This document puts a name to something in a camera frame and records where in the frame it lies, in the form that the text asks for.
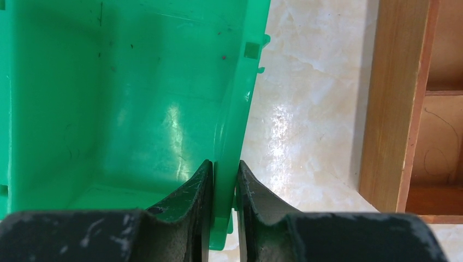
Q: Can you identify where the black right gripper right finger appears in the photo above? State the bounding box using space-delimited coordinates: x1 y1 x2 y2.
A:
236 161 447 261

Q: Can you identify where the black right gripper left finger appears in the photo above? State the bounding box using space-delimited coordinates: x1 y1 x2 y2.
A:
1 160 213 261

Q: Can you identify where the green compartment bin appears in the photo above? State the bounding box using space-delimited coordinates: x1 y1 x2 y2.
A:
1 1 270 251

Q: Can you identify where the brown wooden compartment tray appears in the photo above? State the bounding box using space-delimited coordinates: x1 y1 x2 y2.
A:
359 1 462 224

